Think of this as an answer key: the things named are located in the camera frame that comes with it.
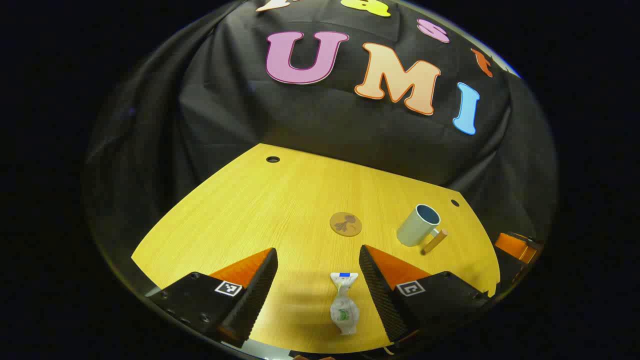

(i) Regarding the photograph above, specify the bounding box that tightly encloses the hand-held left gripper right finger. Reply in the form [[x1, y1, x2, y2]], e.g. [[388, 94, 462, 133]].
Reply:
[[359, 244, 493, 346]]

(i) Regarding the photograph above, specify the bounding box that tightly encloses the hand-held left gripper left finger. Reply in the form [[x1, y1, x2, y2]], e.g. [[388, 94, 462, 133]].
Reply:
[[145, 247, 279, 349]]

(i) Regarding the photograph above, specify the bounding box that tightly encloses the white toothpaste tube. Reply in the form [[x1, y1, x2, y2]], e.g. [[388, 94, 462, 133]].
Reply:
[[329, 272, 361, 336]]

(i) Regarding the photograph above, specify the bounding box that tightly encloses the white cup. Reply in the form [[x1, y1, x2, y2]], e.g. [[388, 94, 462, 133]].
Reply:
[[396, 204, 442, 248]]

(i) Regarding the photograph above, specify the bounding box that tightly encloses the round brown coaster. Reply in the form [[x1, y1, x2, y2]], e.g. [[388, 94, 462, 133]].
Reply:
[[329, 211, 363, 237]]

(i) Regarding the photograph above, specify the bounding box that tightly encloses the wooden desktop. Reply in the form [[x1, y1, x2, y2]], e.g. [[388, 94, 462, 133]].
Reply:
[[131, 143, 502, 355]]

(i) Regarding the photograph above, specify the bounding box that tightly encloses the black backdrop cloth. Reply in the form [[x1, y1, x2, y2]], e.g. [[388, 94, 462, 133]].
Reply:
[[82, 0, 558, 301]]

